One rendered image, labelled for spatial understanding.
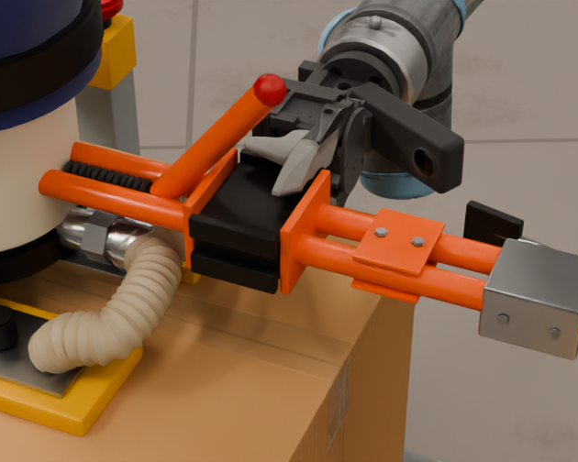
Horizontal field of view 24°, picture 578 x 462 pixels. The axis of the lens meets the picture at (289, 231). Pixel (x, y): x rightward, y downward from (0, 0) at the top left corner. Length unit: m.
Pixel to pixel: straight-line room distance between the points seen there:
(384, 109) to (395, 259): 0.18
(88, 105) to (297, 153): 0.74
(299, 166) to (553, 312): 0.21
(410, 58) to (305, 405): 0.31
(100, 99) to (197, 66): 1.83
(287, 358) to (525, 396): 1.54
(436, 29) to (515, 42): 2.45
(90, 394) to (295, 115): 0.27
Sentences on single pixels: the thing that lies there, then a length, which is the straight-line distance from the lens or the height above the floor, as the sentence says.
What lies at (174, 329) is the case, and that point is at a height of 1.07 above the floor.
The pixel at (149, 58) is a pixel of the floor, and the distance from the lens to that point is 3.54.
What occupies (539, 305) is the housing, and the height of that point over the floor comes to 1.21.
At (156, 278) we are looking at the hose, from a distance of 1.01.
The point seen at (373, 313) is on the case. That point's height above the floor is 1.06.
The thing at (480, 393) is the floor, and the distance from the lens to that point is 2.57.
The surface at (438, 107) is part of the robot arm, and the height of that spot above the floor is 1.13.
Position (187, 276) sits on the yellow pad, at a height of 1.08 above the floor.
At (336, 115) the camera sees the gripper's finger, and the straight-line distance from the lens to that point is 1.01.
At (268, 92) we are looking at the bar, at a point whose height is 1.32.
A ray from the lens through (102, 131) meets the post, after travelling 1.70.
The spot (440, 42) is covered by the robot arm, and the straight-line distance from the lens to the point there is 1.20.
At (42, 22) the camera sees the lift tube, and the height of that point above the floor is 1.35.
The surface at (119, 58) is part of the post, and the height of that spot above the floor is 0.96.
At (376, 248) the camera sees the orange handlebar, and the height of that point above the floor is 1.21.
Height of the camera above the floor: 1.80
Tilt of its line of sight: 38 degrees down
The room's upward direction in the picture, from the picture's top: straight up
